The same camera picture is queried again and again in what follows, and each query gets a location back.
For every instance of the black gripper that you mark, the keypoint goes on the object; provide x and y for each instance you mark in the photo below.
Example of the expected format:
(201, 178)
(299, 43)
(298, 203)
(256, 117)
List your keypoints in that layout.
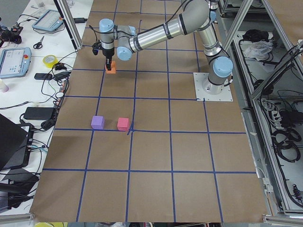
(108, 53)

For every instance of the orange foam cube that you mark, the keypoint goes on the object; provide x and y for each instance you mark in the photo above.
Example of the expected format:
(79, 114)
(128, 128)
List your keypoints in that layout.
(113, 68)

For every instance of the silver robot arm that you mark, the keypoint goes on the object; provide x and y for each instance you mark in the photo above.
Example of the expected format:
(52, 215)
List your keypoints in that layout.
(195, 17)

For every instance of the yellow tape roll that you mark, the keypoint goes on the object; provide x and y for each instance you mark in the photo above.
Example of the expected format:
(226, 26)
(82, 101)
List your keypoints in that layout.
(50, 61)

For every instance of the purple foam cube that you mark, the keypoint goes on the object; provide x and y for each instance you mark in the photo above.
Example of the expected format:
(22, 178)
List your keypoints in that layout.
(97, 122)

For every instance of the red foam cube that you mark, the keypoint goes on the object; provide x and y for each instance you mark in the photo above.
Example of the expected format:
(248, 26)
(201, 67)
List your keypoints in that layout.
(123, 124)

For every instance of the black scissors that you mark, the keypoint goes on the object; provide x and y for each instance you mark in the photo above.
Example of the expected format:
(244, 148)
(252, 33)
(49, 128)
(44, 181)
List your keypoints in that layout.
(39, 44)

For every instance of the teach pendant far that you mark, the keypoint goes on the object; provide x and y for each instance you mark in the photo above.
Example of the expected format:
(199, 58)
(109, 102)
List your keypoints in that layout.
(50, 21)

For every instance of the teach pendant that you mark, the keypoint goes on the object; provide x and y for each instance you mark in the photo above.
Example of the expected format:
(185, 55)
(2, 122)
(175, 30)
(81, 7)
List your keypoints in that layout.
(14, 62)
(50, 21)

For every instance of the black power brick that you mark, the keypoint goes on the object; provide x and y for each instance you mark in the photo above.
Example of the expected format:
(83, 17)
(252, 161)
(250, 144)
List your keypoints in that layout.
(38, 113)

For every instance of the teach pendant near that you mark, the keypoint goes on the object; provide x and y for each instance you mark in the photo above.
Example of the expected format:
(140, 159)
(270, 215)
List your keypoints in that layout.
(14, 62)

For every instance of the black laptop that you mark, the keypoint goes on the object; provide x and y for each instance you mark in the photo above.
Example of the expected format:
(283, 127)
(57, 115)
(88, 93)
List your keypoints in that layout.
(15, 140)

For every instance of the aluminium frame post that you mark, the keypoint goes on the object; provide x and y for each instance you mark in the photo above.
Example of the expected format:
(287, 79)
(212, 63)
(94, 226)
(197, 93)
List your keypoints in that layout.
(65, 13)

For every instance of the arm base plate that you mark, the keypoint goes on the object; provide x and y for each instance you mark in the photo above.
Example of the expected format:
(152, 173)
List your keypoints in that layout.
(206, 91)

